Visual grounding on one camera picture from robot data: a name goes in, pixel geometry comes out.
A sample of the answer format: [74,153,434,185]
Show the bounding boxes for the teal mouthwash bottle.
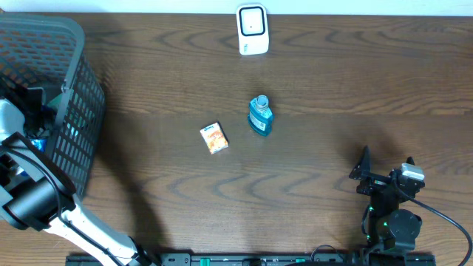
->
[248,95,274,137]

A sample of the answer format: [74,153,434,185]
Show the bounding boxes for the white wet wipes pack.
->
[47,92,87,138]

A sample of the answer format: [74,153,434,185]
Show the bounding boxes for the blue Oreo cookie pack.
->
[30,138,48,153]

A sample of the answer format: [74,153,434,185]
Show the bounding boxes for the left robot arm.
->
[1,98,160,265]

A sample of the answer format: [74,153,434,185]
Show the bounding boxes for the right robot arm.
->
[349,146,425,265]

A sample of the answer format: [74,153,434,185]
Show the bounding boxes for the white barcode scanner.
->
[236,4,270,55]

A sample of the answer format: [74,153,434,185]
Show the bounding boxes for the grey plastic mesh basket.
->
[1,13,106,198]

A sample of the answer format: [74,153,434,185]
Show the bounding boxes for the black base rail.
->
[65,252,437,266]

